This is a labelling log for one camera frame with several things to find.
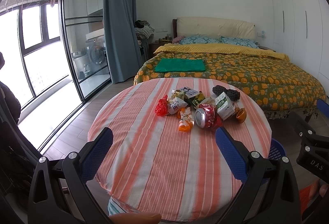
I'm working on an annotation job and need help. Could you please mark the crushed red soda can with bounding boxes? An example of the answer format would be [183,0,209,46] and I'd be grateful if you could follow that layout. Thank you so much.
[195,104,216,129]

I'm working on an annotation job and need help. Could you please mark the black framed glass door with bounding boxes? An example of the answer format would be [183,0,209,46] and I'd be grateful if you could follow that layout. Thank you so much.
[1,0,110,150]

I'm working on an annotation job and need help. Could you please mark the gold black bag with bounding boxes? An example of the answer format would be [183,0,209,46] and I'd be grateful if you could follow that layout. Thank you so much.
[171,89,185,100]

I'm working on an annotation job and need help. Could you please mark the white green milk carton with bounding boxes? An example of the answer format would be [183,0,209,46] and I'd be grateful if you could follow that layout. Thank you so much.
[215,92,235,120]

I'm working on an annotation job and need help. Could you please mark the white snack bag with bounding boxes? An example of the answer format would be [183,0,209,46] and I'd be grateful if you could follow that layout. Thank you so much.
[168,97,188,115]

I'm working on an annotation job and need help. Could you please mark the orange gold round wrapper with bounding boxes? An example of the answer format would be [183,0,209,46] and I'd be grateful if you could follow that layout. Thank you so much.
[235,108,247,123]

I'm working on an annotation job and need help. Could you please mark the white wardrobe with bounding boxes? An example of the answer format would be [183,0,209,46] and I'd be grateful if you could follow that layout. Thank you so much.
[272,0,328,90]

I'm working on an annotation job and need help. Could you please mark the washing machine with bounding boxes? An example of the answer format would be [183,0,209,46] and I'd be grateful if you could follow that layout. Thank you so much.
[86,36,107,65]

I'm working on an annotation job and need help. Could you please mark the teal patterned pillow right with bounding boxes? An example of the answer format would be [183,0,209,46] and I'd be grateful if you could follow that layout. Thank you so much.
[221,36,259,49]

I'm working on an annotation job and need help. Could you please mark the clear plastic box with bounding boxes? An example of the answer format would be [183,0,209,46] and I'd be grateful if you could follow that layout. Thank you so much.
[179,87,200,99]

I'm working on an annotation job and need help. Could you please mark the pile of clothes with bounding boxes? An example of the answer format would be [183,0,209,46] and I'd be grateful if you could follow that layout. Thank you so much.
[134,20,155,40]

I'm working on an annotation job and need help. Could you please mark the dark green yellow snack packet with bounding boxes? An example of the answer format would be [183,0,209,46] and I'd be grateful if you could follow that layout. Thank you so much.
[185,91,206,109]

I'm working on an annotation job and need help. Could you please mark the orange floral green quilt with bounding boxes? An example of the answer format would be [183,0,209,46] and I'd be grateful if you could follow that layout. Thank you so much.
[134,43,327,117]

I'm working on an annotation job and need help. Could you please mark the orange white candy wrapper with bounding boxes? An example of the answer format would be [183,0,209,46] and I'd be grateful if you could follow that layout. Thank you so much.
[177,107,194,132]

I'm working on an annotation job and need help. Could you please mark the blue plastic trash basket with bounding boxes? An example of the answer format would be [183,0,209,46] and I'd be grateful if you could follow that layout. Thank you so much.
[268,138,286,160]

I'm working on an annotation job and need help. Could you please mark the wooden nightstand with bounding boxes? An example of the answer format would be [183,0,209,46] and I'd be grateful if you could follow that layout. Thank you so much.
[148,41,171,59]

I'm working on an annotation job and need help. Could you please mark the red plastic wrapper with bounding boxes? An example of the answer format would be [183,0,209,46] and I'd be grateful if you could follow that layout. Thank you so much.
[154,95,168,117]

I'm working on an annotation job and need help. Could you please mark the folded green cloth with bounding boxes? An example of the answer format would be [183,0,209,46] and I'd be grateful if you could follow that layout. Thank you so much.
[154,58,206,73]

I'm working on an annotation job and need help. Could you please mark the teal patterned pillow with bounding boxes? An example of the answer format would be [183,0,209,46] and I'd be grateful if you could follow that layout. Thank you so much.
[179,35,221,45]
[221,36,259,49]

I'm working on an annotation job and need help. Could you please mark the striped pink white tablecloth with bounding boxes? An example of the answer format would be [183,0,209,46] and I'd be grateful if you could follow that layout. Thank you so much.
[87,77,273,222]

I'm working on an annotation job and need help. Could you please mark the blue-grey curtain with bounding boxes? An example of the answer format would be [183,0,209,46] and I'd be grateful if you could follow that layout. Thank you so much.
[103,0,142,84]

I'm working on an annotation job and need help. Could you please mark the bed with cream headboard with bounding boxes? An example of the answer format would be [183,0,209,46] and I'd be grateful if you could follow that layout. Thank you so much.
[133,16,327,122]

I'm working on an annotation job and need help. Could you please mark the teal patterned pillow left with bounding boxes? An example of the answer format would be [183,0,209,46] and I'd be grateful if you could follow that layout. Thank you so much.
[179,35,221,45]

